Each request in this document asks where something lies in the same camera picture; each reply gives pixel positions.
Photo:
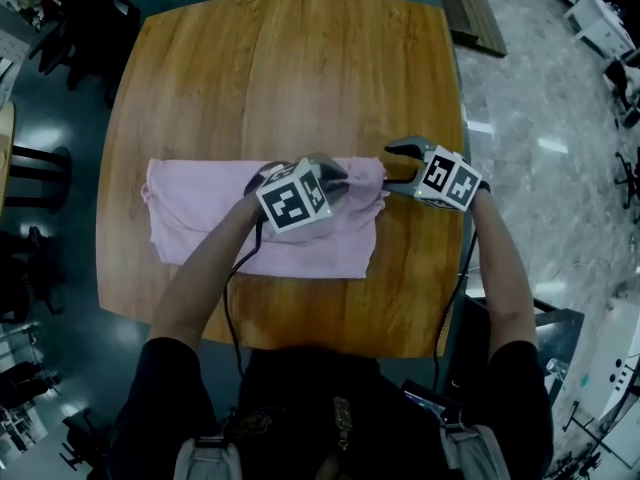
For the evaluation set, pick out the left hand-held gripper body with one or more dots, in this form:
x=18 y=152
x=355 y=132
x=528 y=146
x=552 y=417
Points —
x=295 y=195

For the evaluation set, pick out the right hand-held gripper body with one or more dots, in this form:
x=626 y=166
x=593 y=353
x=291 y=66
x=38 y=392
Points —
x=450 y=180

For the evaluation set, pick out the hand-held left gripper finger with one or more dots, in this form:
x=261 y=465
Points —
x=327 y=164
x=336 y=190

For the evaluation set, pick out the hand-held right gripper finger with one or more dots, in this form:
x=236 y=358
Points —
x=409 y=145
x=400 y=187

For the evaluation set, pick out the pink shirt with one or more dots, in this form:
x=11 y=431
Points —
x=210 y=208

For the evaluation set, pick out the person's left forearm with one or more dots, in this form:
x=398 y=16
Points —
x=200 y=278

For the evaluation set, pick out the person's right forearm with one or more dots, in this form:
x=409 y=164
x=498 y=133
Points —
x=502 y=278

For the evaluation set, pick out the rectangular wooden table white legs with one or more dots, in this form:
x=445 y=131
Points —
x=300 y=68

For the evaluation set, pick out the dark wooden plank bench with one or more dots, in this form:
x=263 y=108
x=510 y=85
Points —
x=472 y=13

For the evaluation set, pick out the person's black trousers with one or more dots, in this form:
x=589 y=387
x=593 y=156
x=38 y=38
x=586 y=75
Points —
x=310 y=368

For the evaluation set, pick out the row of black swivel chairs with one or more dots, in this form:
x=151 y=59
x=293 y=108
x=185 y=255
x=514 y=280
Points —
x=630 y=178

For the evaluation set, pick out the dark tablet screen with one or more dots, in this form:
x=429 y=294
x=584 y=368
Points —
x=425 y=400

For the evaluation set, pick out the white cabinet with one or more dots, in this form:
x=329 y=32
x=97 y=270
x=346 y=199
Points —
x=602 y=18

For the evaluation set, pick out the beaded pendant with key charm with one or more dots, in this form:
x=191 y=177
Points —
x=342 y=418

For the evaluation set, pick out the white machine housing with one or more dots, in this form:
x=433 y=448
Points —
x=622 y=358

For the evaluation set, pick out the person's black shirt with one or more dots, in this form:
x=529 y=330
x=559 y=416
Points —
x=165 y=408

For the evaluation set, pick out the black office chair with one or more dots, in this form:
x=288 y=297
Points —
x=95 y=33

